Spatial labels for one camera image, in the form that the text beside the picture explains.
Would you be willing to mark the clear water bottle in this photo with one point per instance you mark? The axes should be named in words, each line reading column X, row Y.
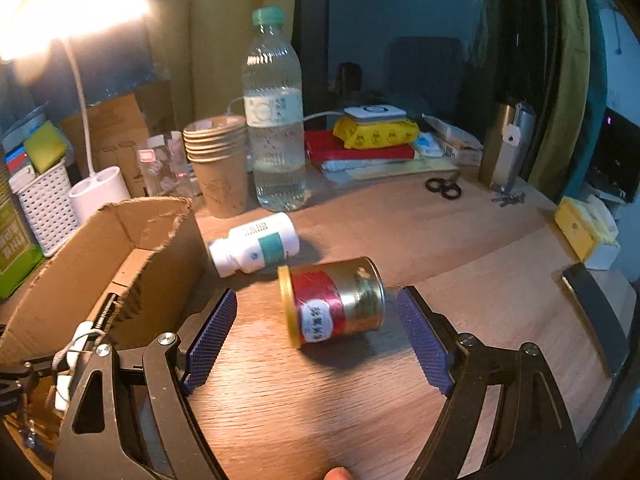
column 275, row 110

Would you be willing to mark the yellow tissue packet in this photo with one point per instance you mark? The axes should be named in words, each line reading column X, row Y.
column 375, row 132

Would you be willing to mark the brown cardboard box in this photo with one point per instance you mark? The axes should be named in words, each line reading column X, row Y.
column 160, row 270

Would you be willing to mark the flat brown cardboard piece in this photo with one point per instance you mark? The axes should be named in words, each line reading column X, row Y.
column 110, row 130

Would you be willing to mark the pale yellow paper folder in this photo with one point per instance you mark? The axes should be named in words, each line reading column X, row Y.
column 400, row 167

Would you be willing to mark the steel thermos flask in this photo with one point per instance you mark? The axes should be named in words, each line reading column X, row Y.
column 505, row 155

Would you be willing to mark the green snack packet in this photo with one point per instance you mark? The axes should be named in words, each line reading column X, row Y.
column 15, row 260

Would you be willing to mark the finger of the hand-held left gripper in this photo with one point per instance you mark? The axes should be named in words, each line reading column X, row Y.
column 20, row 372
column 15, row 396

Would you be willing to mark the blue red small box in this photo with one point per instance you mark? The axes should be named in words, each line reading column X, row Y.
column 20, row 162

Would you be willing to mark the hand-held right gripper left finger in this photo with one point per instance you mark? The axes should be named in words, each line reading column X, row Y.
column 210, row 345

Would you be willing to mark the green curtain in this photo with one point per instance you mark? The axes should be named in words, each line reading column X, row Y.
column 565, row 60

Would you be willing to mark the white plastic basket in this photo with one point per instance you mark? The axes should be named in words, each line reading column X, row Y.
column 47, row 210

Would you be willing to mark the white pill bottle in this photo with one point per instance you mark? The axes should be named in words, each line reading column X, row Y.
column 250, row 247

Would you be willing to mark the white blue small packet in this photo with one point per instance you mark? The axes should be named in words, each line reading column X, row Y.
column 427, row 145

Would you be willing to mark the person's right hand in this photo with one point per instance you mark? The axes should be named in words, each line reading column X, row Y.
column 339, row 474

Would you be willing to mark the dark chair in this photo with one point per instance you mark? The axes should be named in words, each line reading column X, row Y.
column 425, row 70

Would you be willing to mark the black laptop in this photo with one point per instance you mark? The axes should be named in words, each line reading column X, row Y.
column 617, row 160

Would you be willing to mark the black scissors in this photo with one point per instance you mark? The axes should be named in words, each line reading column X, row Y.
column 442, row 187

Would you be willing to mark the stack of brown paper cups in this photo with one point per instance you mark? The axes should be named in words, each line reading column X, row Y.
column 220, row 180

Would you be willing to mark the yellow tissue box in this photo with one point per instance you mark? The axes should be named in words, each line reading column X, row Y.
column 580, row 230

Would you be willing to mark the red notebook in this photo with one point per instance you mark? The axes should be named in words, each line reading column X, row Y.
column 320, row 145

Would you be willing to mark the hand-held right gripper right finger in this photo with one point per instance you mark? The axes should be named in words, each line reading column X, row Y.
column 425, row 345

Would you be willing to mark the white power bank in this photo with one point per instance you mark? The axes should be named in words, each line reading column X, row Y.
column 372, row 111

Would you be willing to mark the red gold tin can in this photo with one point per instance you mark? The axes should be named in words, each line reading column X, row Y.
column 335, row 305

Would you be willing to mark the bunch of metal keys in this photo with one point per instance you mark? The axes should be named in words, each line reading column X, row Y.
column 507, row 199

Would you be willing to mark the white desk lamp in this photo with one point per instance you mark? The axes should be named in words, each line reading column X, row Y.
column 100, row 195

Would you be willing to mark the white charger plug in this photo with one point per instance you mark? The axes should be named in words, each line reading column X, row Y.
column 62, row 392

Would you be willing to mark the black smartphone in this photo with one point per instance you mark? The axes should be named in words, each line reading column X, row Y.
column 595, row 310

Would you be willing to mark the yellow green sponge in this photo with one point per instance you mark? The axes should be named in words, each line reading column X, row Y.
column 45, row 147

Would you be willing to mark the white flat box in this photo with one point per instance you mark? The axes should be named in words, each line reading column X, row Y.
column 460, row 140

